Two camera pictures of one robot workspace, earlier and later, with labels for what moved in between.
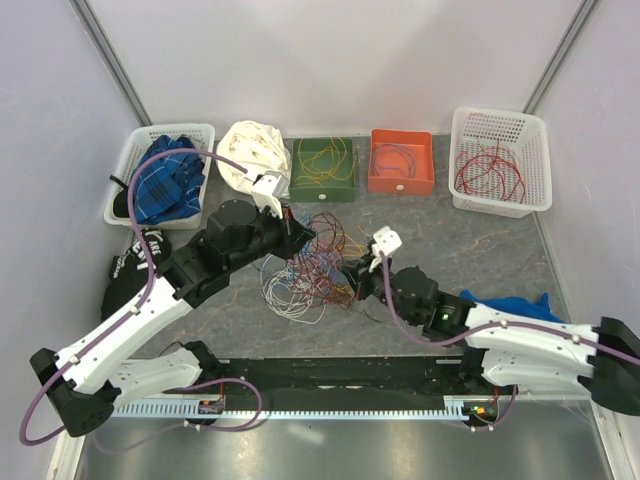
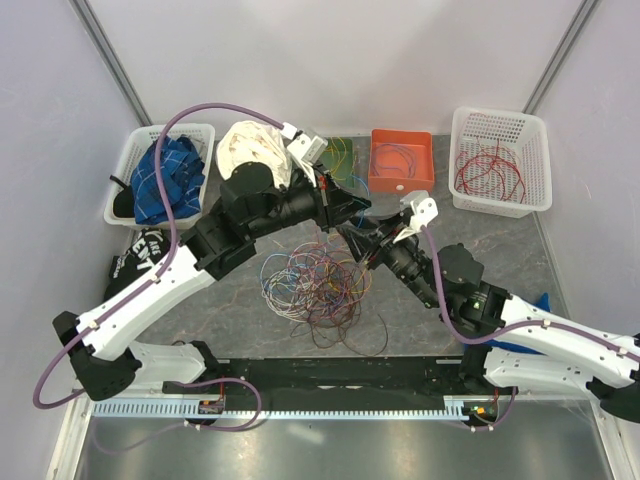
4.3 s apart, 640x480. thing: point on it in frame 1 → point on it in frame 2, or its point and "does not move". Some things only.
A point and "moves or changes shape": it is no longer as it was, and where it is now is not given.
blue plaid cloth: x=169 y=185 does not move
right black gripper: x=360 y=276 → x=373 y=233
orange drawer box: x=401 y=162 does not move
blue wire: x=375 y=154 does not move
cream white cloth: x=257 y=147 does not move
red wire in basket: x=489 y=170 does not move
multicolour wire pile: x=311 y=274 moves or changes shape
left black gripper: x=294 y=237 → x=337 y=205
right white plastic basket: x=499 y=162 does not move
